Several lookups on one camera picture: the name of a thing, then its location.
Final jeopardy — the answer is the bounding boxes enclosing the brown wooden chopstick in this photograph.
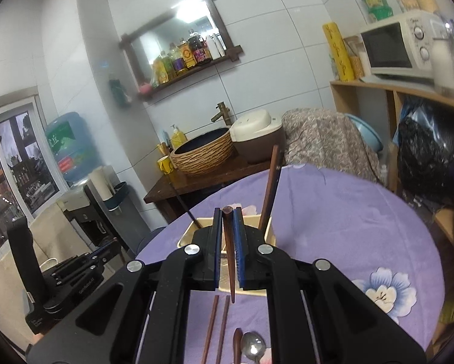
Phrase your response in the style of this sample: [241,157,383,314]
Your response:
[222,205,236,303]
[215,295,231,364]
[201,295,220,364]

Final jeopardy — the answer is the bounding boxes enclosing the all steel spoon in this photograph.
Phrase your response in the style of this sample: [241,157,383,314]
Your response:
[241,331,266,364]

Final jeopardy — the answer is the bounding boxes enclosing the wooden handled steel spoon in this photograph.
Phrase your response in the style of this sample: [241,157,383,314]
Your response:
[233,328,243,364]

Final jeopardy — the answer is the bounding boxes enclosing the cream perforated utensil holder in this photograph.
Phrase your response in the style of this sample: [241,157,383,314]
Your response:
[177,214,276,297]

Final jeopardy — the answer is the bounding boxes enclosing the dark wooden counter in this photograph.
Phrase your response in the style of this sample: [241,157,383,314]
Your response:
[143,155,270,224]

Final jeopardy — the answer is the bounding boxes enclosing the chopstick standing in holder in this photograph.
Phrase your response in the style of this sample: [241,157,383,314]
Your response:
[258,145,284,233]

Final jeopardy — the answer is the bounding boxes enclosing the purple floral tablecloth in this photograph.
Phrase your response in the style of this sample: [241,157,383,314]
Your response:
[135,163,447,364]

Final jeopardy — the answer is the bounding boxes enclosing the water dispenser machine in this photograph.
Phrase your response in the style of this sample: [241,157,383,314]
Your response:
[57,166,151,256]

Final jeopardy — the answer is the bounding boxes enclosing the yellow cup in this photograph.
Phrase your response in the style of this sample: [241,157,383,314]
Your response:
[157,155,175,175]

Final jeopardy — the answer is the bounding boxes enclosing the woven basket sink bowl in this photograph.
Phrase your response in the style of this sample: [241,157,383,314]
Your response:
[170,127,234,176]

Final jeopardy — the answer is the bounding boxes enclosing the yellow soap bottle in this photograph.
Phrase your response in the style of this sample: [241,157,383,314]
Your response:
[171,125,188,150]

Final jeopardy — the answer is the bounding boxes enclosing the white brown rice cooker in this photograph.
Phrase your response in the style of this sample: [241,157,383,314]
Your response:
[229,109,286,164]

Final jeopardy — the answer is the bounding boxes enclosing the blue water jug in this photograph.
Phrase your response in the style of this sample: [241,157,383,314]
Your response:
[45,112,101,186]

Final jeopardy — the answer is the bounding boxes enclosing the floral cloth covered object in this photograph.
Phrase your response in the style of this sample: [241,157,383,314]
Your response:
[281,108,382,183]

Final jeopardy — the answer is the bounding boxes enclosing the brass faucet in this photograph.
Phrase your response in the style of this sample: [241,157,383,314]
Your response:
[211,102,232,126]

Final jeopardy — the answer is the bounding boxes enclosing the wooden shelf unit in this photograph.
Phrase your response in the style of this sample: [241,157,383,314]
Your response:
[329,78,454,251]

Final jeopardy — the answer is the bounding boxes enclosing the black plastic bag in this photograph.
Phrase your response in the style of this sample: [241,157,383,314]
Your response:
[397,95,454,207]

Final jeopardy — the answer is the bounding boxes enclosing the yellow cylindrical package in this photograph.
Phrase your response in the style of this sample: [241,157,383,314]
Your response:
[323,22,355,81]

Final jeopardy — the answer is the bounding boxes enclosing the white microwave oven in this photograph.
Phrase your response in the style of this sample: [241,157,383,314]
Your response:
[360,10,446,80]

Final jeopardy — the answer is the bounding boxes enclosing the green instant noodle cups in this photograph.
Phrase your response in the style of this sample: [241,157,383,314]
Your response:
[353,0,395,23]

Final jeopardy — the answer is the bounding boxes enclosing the white electric kettle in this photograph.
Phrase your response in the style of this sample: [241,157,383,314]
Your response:
[430,12,454,98]

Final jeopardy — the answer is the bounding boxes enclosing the wooden framed wall shelf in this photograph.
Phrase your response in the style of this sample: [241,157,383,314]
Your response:
[119,0,243,99]

